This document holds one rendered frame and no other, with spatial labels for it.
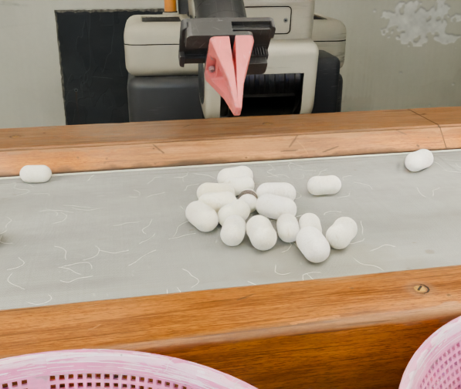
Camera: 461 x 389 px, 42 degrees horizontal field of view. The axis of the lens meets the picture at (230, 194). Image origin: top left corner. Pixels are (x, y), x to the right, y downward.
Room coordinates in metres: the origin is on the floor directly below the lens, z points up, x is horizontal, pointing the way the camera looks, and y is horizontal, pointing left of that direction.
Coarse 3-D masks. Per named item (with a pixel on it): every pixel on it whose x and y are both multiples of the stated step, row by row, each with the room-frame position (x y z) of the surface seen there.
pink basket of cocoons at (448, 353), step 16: (432, 336) 0.27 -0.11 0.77; (448, 336) 0.27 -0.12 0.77; (416, 352) 0.26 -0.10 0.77; (432, 352) 0.26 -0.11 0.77; (448, 352) 0.27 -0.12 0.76; (416, 368) 0.24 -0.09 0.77; (432, 368) 0.26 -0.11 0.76; (448, 368) 0.27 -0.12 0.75; (400, 384) 0.23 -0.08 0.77; (416, 384) 0.24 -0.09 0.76; (432, 384) 0.25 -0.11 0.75; (448, 384) 0.26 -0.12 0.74
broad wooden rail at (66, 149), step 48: (0, 144) 0.63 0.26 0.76; (48, 144) 0.63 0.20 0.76; (96, 144) 0.64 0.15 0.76; (144, 144) 0.64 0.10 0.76; (192, 144) 0.65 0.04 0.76; (240, 144) 0.66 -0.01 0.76; (288, 144) 0.67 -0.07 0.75; (336, 144) 0.67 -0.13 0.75; (384, 144) 0.68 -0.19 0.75; (432, 144) 0.69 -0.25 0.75
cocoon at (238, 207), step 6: (228, 204) 0.48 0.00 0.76; (234, 204) 0.48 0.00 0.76; (240, 204) 0.48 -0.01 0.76; (246, 204) 0.48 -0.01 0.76; (222, 210) 0.47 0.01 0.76; (228, 210) 0.47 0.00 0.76; (234, 210) 0.47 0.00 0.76; (240, 210) 0.47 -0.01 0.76; (246, 210) 0.48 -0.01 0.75; (222, 216) 0.46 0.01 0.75; (228, 216) 0.46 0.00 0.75; (246, 216) 0.48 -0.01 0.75; (222, 222) 0.46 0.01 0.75
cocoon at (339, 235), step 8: (336, 224) 0.43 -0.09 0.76; (344, 224) 0.43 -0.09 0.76; (352, 224) 0.44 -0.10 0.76; (328, 232) 0.43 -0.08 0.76; (336, 232) 0.42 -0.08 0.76; (344, 232) 0.42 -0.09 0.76; (352, 232) 0.43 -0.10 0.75; (328, 240) 0.43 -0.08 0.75; (336, 240) 0.42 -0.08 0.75; (344, 240) 0.42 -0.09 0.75; (336, 248) 0.42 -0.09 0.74
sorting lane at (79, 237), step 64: (0, 192) 0.55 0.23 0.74; (64, 192) 0.55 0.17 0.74; (128, 192) 0.55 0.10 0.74; (192, 192) 0.55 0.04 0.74; (384, 192) 0.55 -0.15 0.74; (448, 192) 0.55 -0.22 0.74; (0, 256) 0.42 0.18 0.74; (64, 256) 0.42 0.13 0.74; (128, 256) 0.42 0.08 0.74; (192, 256) 0.42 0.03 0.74; (256, 256) 0.42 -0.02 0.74; (384, 256) 0.42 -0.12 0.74; (448, 256) 0.42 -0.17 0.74
